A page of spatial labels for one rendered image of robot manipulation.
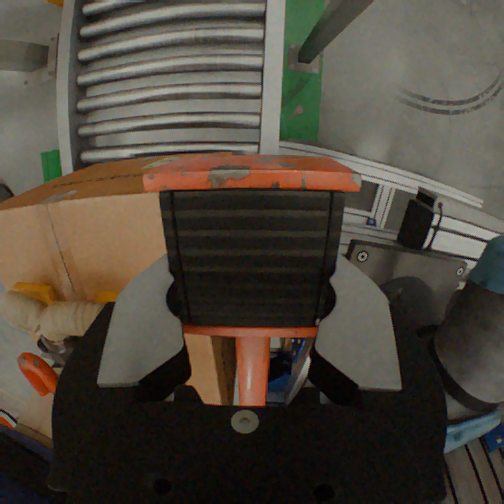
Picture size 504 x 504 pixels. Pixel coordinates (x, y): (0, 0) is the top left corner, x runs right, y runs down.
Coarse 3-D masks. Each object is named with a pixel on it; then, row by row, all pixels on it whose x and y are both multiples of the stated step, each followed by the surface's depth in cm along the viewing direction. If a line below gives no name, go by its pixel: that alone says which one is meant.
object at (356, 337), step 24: (336, 264) 11; (336, 288) 10; (360, 288) 10; (336, 312) 8; (360, 312) 8; (384, 312) 8; (336, 336) 7; (360, 336) 7; (384, 336) 7; (312, 360) 7; (336, 360) 7; (360, 360) 7; (384, 360) 6; (336, 384) 7; (360, 384) 6; (384, 384) 6
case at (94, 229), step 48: (48, 192) 33; (96, 192) 28; (144, 192) 26; (0, 240) 29; (48, 240) 29; (96, 240) 28; (144, 240) 28; (96, 288) 32; (192, 336) 35; (192, 384) 40
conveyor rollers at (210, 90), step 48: (144, 0) 49; (96, 48) 54; (144, 48) 58; (96, 96) 63; (144, 96) 64; (192, 96) 65; (240, 96) 65; (144, 144) 72; (192, 144) 71; (240, 144) 71
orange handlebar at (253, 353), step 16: (240, 352) 16; (256, 352) 16; (32, 368) 20; (48, 368) 22; (240, 368) 17; (256, 368) 16; (32, 384) 22; (48, 384) 22; (240, 384) 17; (256, 384) 17; (240, 400) 19; (256, 400) 18
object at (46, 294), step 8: (16, 288) 31; (24, 288) 31; (32, 288) 31; (40, 288) 31; (48, 288) 31; (32, 296) 31; (40, 296) 31; (48, 296) 31; (56, 296) 33; (48, 304) 32; (40, 344) 32; (48, 352) 33
